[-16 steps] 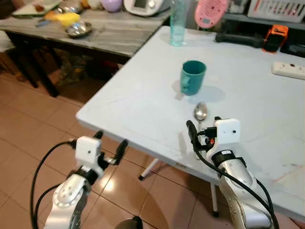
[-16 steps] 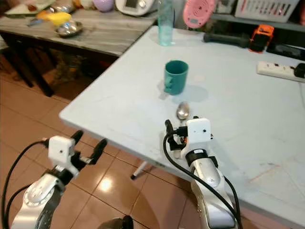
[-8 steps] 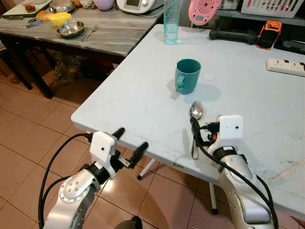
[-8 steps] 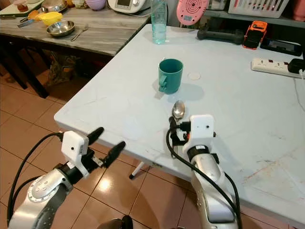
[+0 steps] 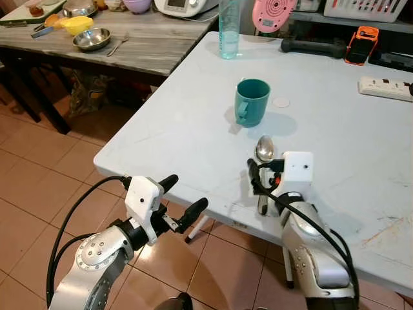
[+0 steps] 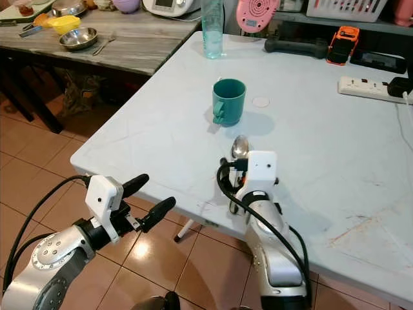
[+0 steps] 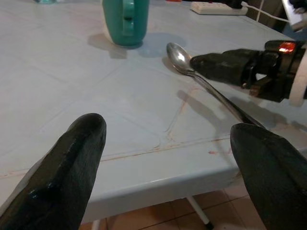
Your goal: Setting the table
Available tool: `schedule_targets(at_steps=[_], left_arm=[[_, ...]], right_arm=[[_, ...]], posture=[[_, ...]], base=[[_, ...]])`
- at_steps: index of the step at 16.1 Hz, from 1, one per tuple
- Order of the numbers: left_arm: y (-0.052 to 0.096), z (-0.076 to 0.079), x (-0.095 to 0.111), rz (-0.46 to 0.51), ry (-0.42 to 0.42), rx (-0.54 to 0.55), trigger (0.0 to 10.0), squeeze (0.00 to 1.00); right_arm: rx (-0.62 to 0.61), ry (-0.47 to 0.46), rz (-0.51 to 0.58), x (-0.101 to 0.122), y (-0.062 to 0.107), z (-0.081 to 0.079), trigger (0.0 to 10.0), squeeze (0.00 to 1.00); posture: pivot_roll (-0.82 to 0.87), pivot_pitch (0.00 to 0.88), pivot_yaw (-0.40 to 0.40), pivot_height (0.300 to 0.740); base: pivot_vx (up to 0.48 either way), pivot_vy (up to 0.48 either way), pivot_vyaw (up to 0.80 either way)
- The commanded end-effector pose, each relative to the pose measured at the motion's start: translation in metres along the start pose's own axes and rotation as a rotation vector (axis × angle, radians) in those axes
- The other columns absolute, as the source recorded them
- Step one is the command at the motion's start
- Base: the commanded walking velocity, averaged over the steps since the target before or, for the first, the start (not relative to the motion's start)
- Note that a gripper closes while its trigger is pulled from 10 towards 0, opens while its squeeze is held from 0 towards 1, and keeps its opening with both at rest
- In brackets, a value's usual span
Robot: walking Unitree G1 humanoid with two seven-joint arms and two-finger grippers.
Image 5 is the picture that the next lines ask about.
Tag steel spoon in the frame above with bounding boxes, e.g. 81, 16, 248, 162
255, 135, 276, 216

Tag white table leg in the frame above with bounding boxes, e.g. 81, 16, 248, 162
186, 216, 211, 245

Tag teal plastic mug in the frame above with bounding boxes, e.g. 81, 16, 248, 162
234, 77, 272, 128

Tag dark robot leg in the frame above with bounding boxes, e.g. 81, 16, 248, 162
154, 291, 195, 310

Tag black dumbbell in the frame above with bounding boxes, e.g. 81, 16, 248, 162
279, 37, 350, 61

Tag grey wood grain table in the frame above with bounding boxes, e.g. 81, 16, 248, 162
0, 9, 221, 136

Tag white power strip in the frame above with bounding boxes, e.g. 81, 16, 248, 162
358, 76, 413, 103

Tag clear bluish plastic bottle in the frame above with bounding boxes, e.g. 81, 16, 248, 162
218, 0, 241, 60

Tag steel fork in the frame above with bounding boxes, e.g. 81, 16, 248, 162
106, 34, 130, 58

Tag orange and black device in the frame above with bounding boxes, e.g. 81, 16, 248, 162
343, 26, 381, 67

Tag pink round scale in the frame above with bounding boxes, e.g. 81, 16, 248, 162
251, 0, 298, 35

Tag flat black box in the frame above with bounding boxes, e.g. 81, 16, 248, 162
370, 50, 413, 72

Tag shallow steel bowl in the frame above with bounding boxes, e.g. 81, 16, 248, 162
72, 27, 112, 52

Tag white kitchen appliance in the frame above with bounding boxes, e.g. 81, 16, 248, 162
153, 0, 221, 19

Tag purple plastic bowl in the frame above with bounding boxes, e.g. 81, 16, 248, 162
122, 0, 154, 15

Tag white plastic basket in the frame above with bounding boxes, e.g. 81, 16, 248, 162
322, 0, 409, 24

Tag yellow plastic container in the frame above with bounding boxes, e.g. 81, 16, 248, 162
59, 15, 96, 37

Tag steel pot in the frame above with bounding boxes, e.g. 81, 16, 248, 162
62, 0, 99, 19

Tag kitchen knife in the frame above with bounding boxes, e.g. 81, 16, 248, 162
28, 23, 60, 39

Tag pale green cutting board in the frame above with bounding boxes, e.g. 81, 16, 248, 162
0, 0, 66, 27

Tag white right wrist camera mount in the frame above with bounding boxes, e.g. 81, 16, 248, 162
281, 151, 316, 195

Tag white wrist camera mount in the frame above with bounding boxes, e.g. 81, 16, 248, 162
281, 151, 316, 195
124, 175, 165, 243

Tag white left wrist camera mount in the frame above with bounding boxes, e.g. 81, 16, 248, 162
124, 175, 165, 243

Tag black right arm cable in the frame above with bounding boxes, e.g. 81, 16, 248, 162
248, 158, 361, 304

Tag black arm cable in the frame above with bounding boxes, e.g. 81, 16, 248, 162
248, 158, 361, 304
45, 175, 134, 308

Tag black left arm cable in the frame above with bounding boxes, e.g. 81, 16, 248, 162
45, 175, 134, 308

